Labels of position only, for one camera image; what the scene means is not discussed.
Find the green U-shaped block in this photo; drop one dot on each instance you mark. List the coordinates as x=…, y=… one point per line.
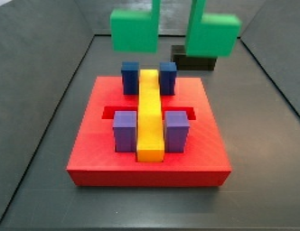
x=210, y=33

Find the red base board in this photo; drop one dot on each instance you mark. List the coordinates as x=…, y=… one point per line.
x=96, y=165

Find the yellow long block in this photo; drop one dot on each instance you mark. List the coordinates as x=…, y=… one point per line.
x=150, y=117

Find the purple block left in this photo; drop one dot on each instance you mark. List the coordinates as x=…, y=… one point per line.
x=125, y=131

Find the purple block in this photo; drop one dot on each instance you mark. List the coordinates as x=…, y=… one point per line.
x=125, y=131
x=175, y=130

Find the purple block right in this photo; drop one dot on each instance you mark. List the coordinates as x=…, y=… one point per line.
x=175, y=130

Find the dark blue block right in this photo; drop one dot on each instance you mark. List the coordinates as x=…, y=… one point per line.
x=166, y=77

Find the dark blue block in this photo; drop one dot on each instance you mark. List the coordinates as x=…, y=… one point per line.
x=166, y=77
x=130, y=77

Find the dark blue block left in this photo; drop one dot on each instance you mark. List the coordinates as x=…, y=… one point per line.
x=130, y=77

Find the black angle bracket fixture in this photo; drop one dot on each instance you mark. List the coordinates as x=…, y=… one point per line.
x=190, y=63

